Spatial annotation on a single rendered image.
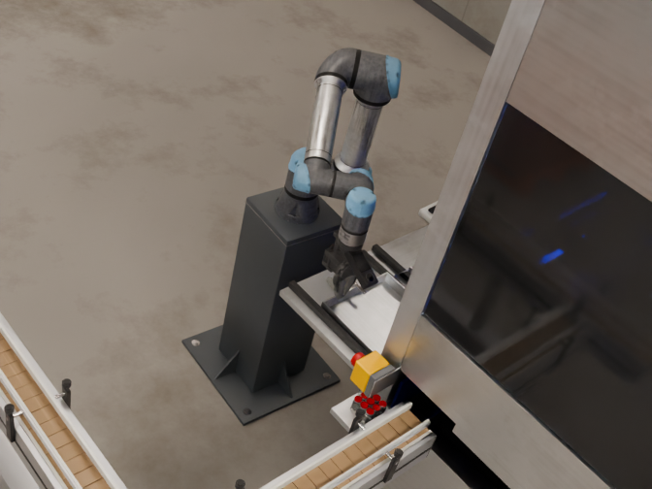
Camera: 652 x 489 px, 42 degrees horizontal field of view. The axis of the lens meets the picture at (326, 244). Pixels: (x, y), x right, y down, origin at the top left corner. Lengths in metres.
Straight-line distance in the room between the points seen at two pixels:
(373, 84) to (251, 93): 2.54
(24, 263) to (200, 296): 0.73
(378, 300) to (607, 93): 1.17
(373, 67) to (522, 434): 1.12
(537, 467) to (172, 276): 2.14
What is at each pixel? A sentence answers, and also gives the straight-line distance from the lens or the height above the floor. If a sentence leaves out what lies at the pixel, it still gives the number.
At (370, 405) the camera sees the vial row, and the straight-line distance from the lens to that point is 2.18.
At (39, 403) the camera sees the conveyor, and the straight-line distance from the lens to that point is 2.08.
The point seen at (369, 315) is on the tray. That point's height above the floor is 0.88.
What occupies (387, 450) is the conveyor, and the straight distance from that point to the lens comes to 2.06.
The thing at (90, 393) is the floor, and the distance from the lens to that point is 3.28.
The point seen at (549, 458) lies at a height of 1.15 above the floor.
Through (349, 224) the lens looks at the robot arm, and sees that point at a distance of 2.24.
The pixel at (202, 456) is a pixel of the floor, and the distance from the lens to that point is 3.14.
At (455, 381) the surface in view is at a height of 1.12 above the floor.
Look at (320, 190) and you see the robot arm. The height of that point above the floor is 1.21.
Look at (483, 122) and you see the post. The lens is 1.73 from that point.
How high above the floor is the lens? 2.57
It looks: 40 degrees down
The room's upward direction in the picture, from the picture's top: 15 degrees clockwise
